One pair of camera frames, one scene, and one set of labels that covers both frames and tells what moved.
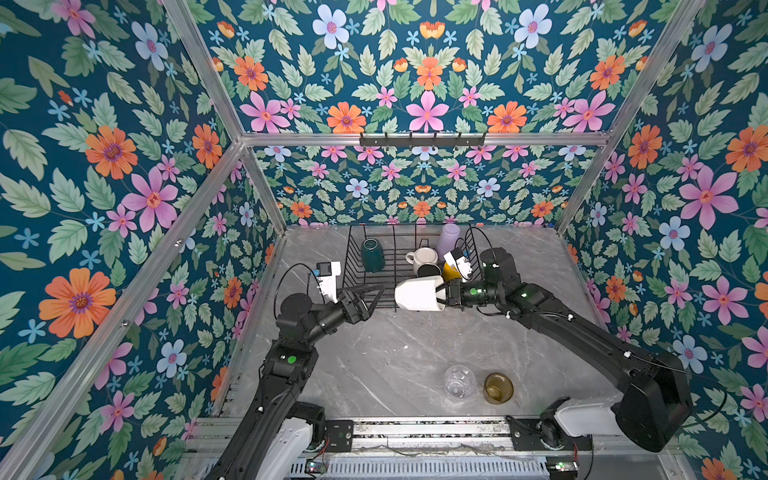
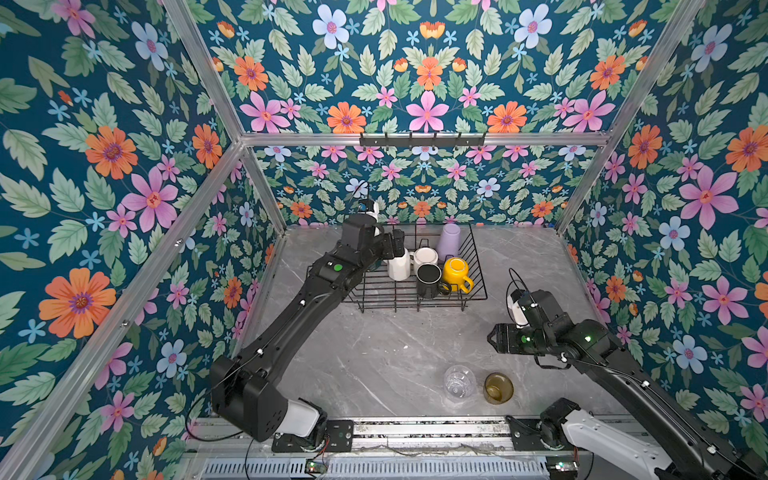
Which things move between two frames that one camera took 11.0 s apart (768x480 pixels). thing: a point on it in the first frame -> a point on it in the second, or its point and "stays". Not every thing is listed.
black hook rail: [421, 141] stays
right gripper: [455, 293] -> [503, 333]
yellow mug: [449, 272] stays
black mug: [428, 270] stays
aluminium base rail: [210, 435] stays
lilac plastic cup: [447, 240] stays
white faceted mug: [420, 295] -> [399, 268]
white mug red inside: [420, 256] stays
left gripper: [361, 313] -> [391, 249]
